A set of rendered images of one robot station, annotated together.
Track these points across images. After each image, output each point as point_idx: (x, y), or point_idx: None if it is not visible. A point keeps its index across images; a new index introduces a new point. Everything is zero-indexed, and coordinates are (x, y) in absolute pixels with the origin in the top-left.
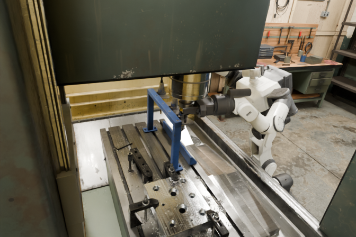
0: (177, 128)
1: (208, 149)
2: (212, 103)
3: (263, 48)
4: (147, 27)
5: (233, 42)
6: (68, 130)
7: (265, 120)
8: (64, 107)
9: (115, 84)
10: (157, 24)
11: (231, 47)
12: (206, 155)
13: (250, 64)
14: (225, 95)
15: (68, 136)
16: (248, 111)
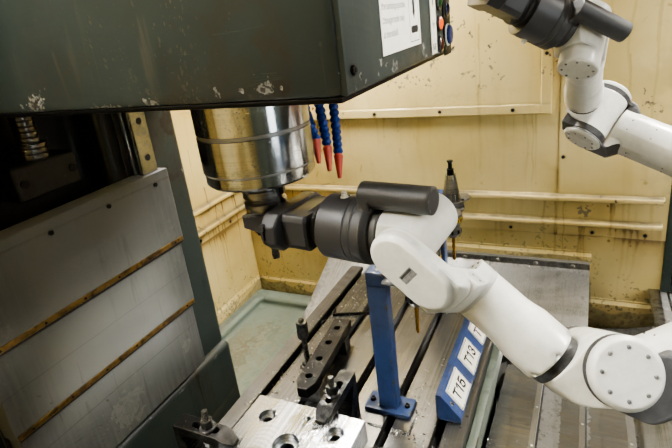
0: (373, 291)
1: (621, 423)
2: (301, 215)
3: None
4: (33, 1)
5: (226, 12)
6: (61, 211)
7: (529, 332)
8: (130, 180)
9: (413, 176)
10: None
11: (225, 31)
12: (592, 435)
13: (314, 86)
14: (355, 198)
15: (43, 218)
16: (401, 265)
